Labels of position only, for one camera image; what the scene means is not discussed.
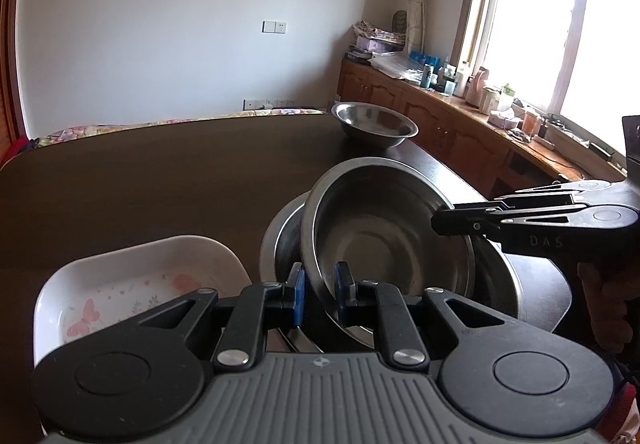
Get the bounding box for wooden cabinet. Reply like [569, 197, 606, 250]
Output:
[336, 54, 628, 199]

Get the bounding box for white butterfly print plate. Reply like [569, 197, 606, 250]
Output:
[32, 235, 253, 370]

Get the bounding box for person's right hand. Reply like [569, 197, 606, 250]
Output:
[577, 256, 640, 355]

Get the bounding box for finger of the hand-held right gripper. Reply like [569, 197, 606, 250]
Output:
[431, 202, 591, 237]
[492, 181, 578, 206]

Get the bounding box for clear plastic sheets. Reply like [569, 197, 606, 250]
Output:
[372, 52, 426, 82]

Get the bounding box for white wall socket row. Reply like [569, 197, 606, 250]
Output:
[243, 97, 296, 110]

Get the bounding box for stainless steel bowl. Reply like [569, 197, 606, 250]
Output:
[259, 189, 525, 355]
[300, 157, 477, 350]
[331, 101, 418, 148]

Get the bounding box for pink bottle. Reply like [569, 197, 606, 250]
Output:
[466, 68, 488, 105]

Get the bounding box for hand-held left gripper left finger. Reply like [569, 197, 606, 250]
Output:
[117, 264, 307, 372]

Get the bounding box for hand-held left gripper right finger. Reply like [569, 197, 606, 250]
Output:
[334, 261, 523, 372]

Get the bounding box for window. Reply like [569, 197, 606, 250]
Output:
[460, 0, 640, 145]

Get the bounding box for pile of papers and boxes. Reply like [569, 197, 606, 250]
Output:
[345, 11, 408, 64]

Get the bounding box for floral blanket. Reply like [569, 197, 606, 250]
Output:
[37, 108, 326, 147]

